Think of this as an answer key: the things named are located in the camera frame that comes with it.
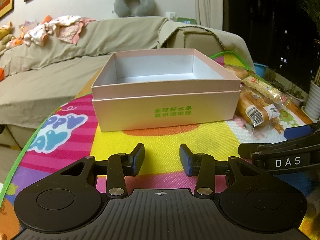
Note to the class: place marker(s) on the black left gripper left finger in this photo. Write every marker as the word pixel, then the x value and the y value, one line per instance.
pixel 119 166

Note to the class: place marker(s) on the pile of baby clothes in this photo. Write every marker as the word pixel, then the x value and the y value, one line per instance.
pixel 66 28

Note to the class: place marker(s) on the white wall socket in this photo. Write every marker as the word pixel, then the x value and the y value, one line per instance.
pixel 171 16

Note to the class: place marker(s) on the cracker bar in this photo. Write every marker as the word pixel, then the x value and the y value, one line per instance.
pixel 267 90

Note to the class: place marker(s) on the yellow plush toy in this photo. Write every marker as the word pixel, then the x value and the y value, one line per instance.
pixel 5 33

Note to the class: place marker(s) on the round packaged bun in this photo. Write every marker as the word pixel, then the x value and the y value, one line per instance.
pixel 240 72

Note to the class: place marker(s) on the white ribbed plant pot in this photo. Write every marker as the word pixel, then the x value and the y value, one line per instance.
pixel 312 107

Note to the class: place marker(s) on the grey neck pillow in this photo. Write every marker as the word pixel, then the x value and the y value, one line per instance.
pixel 134 8

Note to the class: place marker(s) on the beige sofa with cover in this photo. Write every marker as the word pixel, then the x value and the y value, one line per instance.
pixel 38 79

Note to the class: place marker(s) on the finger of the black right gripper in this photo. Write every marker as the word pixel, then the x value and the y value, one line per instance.
pixel 300 131
pixel 245 150

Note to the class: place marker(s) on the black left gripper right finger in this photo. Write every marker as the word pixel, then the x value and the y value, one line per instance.
pixel 205 167

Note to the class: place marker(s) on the green digital clock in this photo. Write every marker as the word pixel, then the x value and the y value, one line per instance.
pixel 186 20

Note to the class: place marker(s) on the packaged bread roll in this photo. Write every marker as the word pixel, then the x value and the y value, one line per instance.
pixel 257 109

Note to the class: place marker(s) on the pink cardboard box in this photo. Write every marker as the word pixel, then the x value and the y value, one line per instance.
pixel 154 88

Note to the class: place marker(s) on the white curtain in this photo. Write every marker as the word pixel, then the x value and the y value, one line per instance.
pixel 209 13

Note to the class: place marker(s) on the colourful play mat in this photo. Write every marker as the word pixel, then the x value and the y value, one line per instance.
pixel 72 132

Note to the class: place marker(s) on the orange toy ball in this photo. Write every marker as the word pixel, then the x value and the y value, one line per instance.
pixel 2 75

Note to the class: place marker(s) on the blue plastic bucket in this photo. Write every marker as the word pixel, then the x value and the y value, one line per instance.
pixel 260 69

